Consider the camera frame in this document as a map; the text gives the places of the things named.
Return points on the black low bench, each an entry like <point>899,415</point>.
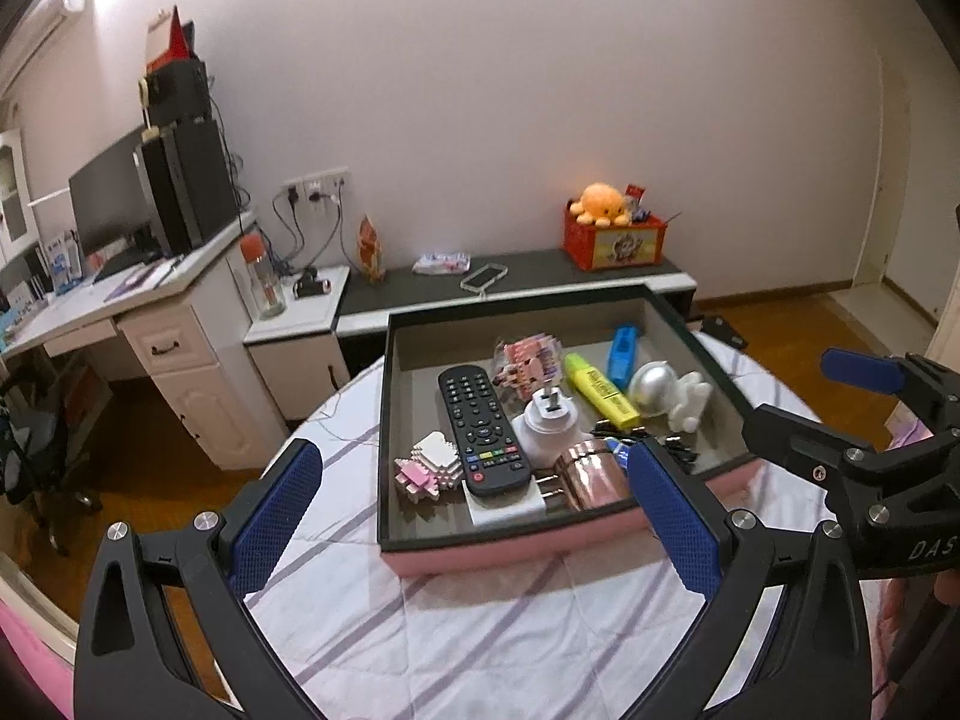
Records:
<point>540,274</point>

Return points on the black computer monitor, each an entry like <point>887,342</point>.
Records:
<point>109,202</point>

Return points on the white wall power outlet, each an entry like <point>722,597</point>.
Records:
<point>322,184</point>

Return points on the white USB charger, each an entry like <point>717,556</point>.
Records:
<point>510,508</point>

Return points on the blue printed box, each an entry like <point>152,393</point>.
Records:
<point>64,262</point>

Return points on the blue printed snack packet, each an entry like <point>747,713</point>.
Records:
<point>622,450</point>

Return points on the black computer tower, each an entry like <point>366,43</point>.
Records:
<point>191,187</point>

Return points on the small cream desk fan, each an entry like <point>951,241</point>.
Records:
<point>146,94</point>

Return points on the yellow highlighter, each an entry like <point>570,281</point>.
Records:
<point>604,390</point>

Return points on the white glass-door cabinet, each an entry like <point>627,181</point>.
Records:
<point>15,195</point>

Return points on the white astronaut figurine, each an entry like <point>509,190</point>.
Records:
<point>656,386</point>

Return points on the clear phone case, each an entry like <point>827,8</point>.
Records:
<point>472,281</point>

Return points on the pink blanket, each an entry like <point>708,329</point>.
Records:
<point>30,660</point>

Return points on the black webcam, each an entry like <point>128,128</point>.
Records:
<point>311,283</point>

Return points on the white round plug adapter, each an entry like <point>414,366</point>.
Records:
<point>547,427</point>

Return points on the blue plastic clip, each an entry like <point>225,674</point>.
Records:
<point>622,360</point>

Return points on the white striped bed cover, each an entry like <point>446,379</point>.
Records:
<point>487,637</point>

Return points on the purple notebook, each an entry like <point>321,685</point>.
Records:
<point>139,281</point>

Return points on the pink block toy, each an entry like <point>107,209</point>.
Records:
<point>525,364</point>

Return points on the black office chair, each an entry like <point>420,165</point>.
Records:
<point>37,465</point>

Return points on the pink storage box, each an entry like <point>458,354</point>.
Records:
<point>525,547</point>

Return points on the white pink block figure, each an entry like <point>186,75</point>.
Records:
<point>431,465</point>

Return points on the black hair clips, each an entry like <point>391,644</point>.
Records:
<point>679,456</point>

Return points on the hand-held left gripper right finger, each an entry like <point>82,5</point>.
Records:
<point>675,517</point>

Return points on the copper metal cup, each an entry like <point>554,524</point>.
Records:
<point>592,476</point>

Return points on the black remote control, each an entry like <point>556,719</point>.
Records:
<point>480,427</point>

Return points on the red toy crate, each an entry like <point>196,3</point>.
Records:
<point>622,247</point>

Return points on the black speaker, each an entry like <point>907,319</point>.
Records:
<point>180,90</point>

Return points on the white nightstand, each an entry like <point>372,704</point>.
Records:
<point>300,360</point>

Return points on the orange octopus plush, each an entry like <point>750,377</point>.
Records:
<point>598,202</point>

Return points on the clear bottle orange cap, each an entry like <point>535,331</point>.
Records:
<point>266,285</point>

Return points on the white door frame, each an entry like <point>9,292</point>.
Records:
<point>946,337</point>

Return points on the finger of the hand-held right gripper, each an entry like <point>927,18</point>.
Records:
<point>795,442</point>
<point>862,371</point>

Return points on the white desk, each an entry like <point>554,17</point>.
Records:
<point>202,360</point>

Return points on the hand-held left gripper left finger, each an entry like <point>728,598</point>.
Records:
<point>274,517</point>

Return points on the red desk calendar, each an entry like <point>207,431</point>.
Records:
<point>169,45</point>

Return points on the black keyboard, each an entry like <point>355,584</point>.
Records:
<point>124,264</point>

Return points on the orange figurine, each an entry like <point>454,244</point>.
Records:
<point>370,251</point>

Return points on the white wipes pack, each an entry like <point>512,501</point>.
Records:
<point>441,262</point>

